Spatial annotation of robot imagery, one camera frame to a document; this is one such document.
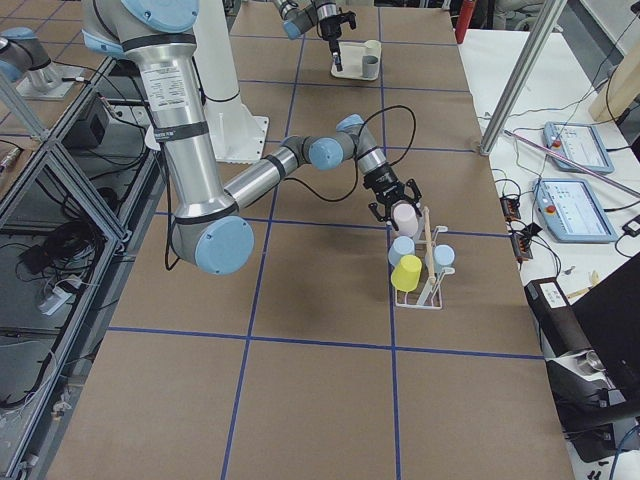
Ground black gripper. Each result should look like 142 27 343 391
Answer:
364 167 422 225
319 11 356 71

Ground pink plastic cup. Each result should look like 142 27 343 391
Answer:
392 203 419 237

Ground light blue cup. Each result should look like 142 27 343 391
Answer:
387 236 415 267
433 244 456 275

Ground yellow plastic cup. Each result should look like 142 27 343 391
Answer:
391 255 422 292

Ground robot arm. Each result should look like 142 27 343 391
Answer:
273 0 356 72
82 1 421 275

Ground cream white cup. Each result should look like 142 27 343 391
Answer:
364 40 381 58

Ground grey plastic cup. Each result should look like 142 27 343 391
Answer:
361 55 380 81

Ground cream plastic tray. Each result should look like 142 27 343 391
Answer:
330 41 367 81

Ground red fire extinguisher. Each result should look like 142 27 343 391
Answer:
454 0 476 45

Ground long metal grabber stick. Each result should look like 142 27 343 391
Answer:
503 129 640 199

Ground near teach pendant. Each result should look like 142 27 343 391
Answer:
533 178 617 244

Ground teach pendant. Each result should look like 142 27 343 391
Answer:
543 121 614 174
533 178 617 244

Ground far teach pendant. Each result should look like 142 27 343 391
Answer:
543 121 614 174

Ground black computer monitor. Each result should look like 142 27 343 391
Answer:
572 256 639 396

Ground wooden rack handle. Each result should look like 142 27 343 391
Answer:
423 206 436 287

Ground white wire cup rack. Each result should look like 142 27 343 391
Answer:
393 217 455 310

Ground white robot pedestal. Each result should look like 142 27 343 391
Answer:
133 1 269 164

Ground aluminium frame post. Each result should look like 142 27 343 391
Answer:
479 0 567 156

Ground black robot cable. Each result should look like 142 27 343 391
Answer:
162 104 417 272

